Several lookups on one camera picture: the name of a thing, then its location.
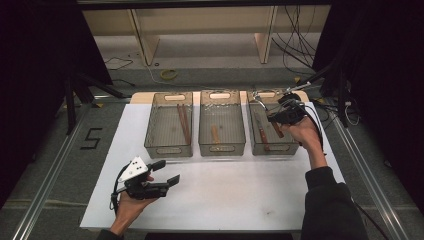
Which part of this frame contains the white floor cable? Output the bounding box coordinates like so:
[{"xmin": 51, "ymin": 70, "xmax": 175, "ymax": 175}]
[{"xmin": 128, "ymin": 49, "xmax": 214, "ymax": 92}]

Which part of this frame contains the light wooden utensil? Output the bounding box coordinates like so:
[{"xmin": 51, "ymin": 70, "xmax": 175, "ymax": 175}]
[{"xmin": 210, "ymin": 123, "xmax": 222, "ymax": 145}]

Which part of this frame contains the grey transparent plastic bin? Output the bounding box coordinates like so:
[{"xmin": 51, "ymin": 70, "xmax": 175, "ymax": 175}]
[
  {"xmin": 143, "ymin": 91, "xmax": 194, "ymax": 159},
  {"xmin": 245, "ymin": 89, "xmax": 303, "ymax": 156},
  {"xmin": 198, "ymin": 89, "xmax": 247, "ymax": 157}
]

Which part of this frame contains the white table sheet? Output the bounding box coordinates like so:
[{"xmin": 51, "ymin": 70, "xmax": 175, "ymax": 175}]
[{"xmin": 79, "ymin": 101, "xmax": 366, "ymax": 233}]

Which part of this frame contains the fork with wooden handle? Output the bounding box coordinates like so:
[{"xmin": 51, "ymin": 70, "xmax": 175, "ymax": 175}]
[{"xmin": 250, "ymin": 90, "xmax": 285, "ymax": 139}]

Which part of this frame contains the black curtain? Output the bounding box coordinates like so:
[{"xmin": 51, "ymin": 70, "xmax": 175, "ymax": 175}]
[
  {"xmin": 312, "ymin": 0, "xmax": 424, "ymax": 216},
  {"xmin": 0, "ymin": 0, "xmax": 113, "ymax": 209}
]

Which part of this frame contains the light wooden desk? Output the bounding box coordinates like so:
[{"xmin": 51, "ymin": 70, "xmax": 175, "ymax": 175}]
[{"xmin": 81, "ymin": 4, "xmax": 333, "ymax": 67}]

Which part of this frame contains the black tripod stand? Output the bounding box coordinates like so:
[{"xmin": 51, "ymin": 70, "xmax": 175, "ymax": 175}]
[{"xmin": 64, "ymin": 71, "xmax": 132, "ymax": 136}]

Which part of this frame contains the yellow tape roll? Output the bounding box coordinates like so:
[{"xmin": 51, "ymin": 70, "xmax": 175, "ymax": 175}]
[{"xmin": 160, "ymin": 68, "xmax": 179, "ymax": 81}]

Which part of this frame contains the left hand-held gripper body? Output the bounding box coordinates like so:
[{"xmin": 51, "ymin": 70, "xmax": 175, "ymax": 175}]
[{"xmin": 117, "ymin": 156, "xmax": 169, "ymax": 201}]

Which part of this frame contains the white cable with plug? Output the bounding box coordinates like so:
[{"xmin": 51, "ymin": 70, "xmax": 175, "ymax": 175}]
[{"xmin": 343, "ymin": 100, "xmax": 362, "ymax": 127}]

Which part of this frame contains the thin black floor cable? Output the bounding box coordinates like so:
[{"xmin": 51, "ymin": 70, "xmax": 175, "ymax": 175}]
[{"xmin": 102, "ymin": 56, "xmax": 134, "ymax": 72}]

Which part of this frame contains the person's right hand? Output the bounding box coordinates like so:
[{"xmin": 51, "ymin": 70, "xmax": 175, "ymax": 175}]
[{"xmin": 279, "ymin": 117, "xmax": 325, "ymax": 156}]

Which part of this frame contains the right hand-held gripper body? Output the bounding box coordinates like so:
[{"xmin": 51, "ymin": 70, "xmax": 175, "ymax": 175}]
[{"xmin": 275, "ymin": 81, "xmax": 313, "ymax": 127}]

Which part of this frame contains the person's left hand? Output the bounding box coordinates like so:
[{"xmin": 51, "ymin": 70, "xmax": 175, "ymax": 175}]
[{"xmin": 115, "ymin": 193, "xmax": 158, "ymax": 218}]

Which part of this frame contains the black metal stand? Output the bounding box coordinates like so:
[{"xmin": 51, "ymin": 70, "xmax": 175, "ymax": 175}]
[{"xmin": 290, "ymin": 59, "xmax": 352, "ymax": 130}]

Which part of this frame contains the right hand-held gripper cable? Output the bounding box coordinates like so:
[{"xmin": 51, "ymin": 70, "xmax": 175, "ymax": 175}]
[{"xmin": 299, "ymin": 102, "xmax": 327, "ymax": 157}]

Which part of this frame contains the brown wooden chopstick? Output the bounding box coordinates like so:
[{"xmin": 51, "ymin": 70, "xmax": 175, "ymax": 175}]
[
  {"xmin": 176, "ymin": 104, "xmax": 190, "ymax": 144},
  {"xmin": 181, "ymin": 103, "xmax": 192, "ymax": 143}
]

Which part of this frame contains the aluminium floor rail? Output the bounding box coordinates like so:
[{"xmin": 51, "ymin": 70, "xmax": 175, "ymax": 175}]
[
  {"xmin": 11, "ymin": 99, "xmax": 92, "ymax": 240},
  {"xmin": 327, "ymin": 99, "xmax": 412, "ymax": 240}
]

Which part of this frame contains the bundle of black cables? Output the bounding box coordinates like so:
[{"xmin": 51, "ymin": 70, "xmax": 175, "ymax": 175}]
[{"xmin": 270, "ymin": 4, "xmax": 318, "ymax": 76}]

